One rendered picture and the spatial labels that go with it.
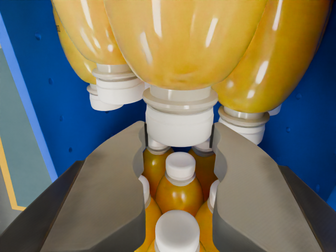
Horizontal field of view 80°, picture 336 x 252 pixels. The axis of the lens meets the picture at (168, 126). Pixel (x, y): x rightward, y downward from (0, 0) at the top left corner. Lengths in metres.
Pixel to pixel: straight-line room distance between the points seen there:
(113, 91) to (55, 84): 0.10
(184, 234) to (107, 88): 0.13
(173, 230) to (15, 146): 1.88
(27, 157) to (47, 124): 1.80
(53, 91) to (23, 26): 0.06
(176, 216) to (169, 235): 0.02
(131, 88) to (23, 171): 2.03
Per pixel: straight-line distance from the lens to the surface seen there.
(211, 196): 0.23
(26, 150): 1.98
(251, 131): 0.17
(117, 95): 0.16
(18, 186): 2.33
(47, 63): 0.24
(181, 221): 0.20
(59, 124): 0.25
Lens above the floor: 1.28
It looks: 61 degrees down
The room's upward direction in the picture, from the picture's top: 175 degrees counter-clockwise
